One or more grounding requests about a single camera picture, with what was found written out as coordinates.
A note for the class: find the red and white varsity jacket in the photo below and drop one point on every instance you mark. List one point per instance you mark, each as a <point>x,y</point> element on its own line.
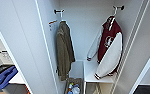
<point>107,50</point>

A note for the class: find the white clothes hanger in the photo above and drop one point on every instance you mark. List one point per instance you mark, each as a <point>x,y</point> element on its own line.
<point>111,20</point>

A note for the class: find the dark olive jacket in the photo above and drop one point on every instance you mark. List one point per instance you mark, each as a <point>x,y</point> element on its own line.
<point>64,50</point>

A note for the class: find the white wardrobe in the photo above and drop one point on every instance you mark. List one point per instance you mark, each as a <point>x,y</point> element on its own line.
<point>84,33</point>

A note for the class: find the small orange label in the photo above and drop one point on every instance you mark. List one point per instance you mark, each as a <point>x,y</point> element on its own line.
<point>53,22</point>

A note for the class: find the dark storage basket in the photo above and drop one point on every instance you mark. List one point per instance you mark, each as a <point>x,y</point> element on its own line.
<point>67,83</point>

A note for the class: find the pale plastic bottle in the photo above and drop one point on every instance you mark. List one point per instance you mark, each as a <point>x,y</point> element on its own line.
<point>76,89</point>

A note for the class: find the blue plastic tray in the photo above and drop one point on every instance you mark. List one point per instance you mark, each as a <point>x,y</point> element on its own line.
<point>2,77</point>

